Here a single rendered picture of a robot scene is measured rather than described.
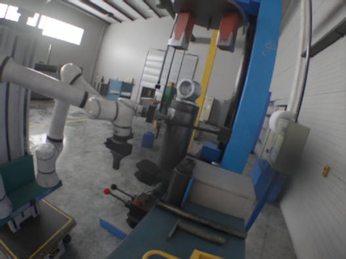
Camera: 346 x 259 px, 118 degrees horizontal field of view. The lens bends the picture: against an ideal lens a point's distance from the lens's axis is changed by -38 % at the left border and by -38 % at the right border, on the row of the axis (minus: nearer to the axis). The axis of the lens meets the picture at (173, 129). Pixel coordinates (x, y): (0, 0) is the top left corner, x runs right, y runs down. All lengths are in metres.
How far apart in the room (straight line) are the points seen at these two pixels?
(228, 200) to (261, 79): 0.75
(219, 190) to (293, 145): 0.81
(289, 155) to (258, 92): 0.58
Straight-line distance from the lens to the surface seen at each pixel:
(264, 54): 1.18
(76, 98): 0.81
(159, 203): 0.70
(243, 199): 0.79
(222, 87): 11.91
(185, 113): 1.15
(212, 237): 0.65
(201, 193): 0.79
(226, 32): 1.22
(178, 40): 1.36
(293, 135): 1.38
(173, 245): 0.61
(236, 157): 1.15
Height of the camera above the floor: 1.53
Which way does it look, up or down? 13 degrees down
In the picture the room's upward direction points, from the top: 14 degrees clockwise
